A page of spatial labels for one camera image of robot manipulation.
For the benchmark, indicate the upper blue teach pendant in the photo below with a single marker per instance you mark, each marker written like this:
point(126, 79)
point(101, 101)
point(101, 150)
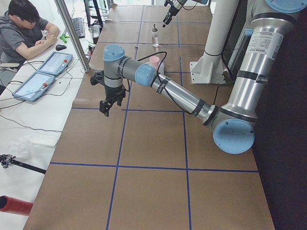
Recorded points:
point(56, 63)

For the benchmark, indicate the crumpled clear plastic wrap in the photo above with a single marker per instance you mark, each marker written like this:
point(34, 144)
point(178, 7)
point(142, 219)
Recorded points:
point(21, 147)

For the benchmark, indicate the silver digital kitchen scale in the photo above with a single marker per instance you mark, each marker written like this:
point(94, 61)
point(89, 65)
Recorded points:
point(160, 69)

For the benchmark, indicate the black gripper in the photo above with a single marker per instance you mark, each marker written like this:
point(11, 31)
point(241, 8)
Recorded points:
point(172, 11)
point(113, 92)

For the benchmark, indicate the seated person grey shirt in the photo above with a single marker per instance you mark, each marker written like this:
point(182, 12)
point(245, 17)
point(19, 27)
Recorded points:
point(24, 35)

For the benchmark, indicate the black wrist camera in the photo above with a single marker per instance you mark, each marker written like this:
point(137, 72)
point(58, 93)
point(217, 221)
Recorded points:
point(98, 78)

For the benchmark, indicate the pink paper cup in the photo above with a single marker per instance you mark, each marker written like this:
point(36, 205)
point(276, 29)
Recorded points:
point(154, 62)

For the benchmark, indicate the aluminium frame post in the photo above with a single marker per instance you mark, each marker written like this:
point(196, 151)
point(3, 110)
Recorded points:
point(63, 11)

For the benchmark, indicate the green plastic toy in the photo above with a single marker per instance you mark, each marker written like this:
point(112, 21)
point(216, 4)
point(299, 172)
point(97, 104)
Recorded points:
point(64, 38)

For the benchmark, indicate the lower blue teach pendant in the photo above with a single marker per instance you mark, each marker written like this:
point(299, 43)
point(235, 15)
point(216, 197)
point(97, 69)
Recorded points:
point(34, 87)

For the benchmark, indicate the clear glass sauce bottle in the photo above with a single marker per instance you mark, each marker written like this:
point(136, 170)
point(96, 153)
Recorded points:
point(154, 33)

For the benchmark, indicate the black computer mouse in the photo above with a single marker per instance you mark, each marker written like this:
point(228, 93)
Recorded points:
point(60, 47)

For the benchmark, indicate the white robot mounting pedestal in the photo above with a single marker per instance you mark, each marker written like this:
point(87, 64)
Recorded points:
point(209, 68)

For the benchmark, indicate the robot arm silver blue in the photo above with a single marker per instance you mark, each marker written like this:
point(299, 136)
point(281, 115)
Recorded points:
point(176, 5)
point(232, 125)

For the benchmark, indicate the blue teach pendant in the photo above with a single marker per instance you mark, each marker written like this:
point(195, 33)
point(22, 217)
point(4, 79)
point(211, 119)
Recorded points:
point(34, 87)
point(56, 63)

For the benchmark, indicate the brown paper table cover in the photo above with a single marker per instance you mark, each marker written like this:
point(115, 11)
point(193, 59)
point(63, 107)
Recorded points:
point(148, 166)

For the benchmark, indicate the red cylinder tube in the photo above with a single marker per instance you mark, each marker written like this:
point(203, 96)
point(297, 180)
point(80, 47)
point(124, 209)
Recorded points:
point(15, 206)

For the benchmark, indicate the black computer keyboard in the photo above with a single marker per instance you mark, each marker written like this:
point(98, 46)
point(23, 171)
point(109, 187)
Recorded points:
point(78, 26)

